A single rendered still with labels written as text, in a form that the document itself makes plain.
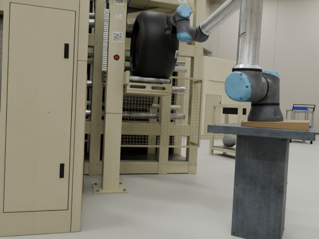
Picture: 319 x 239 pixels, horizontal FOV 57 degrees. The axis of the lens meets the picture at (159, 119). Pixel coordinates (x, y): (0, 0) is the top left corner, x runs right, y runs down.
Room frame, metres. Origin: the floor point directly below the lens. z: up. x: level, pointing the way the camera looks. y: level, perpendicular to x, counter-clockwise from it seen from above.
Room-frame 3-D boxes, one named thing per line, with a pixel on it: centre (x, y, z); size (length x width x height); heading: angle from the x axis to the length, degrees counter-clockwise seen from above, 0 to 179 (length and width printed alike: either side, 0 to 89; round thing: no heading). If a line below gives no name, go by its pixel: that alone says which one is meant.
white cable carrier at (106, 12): (2.35, 0.45, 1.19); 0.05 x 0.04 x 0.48; 16
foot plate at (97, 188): (2.41, 0.38, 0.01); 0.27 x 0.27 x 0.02; 16
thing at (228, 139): (4.55, -1.12, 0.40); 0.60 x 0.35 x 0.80; 33
